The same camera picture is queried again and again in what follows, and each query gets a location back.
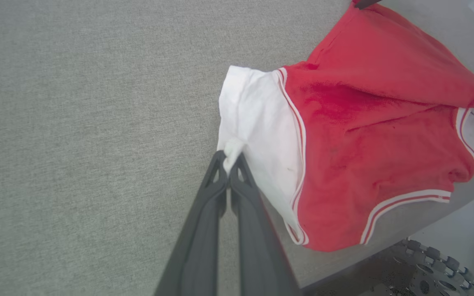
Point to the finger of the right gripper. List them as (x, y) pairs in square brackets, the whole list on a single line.
[(364, 3)]

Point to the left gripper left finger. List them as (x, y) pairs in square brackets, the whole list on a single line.
[(200, 246)]

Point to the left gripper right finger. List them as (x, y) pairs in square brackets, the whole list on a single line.
[(257, 255)]

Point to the red and white garment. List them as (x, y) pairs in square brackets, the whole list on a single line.
[(364, 123)]

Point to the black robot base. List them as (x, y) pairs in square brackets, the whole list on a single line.
[(426, 267)]

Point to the grey fabric sofa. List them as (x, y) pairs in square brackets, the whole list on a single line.
[(76, 123)]

